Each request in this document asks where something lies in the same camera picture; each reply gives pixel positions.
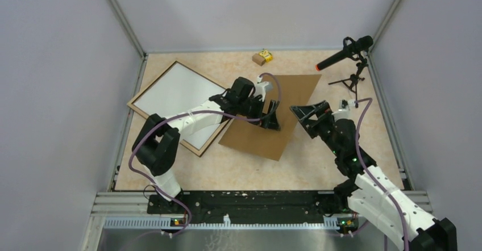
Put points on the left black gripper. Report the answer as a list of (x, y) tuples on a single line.
[(270, 121)]

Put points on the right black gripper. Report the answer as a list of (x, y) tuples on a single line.
[(310, 125)]

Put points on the brown backing board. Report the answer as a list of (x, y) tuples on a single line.
[(245, 137)]

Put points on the wooden picture frame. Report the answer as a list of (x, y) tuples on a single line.
[(135, 104)]

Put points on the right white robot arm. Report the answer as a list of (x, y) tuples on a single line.
[(368, 191)]

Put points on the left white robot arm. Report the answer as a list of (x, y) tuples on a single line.
[(155, 148)]

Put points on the small cardboard yellow box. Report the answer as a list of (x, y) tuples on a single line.
[(262, 57)]

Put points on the black microphone on tripod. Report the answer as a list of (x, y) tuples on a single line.
[(352, 49)]

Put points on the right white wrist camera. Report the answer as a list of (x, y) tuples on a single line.
[(345, 107)]

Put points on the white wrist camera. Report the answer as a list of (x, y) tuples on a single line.
[(261, 88), (345, 107)]

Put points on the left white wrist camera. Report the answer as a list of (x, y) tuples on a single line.
[(261, 88)]

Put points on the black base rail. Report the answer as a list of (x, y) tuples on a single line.
[(259, 209)]

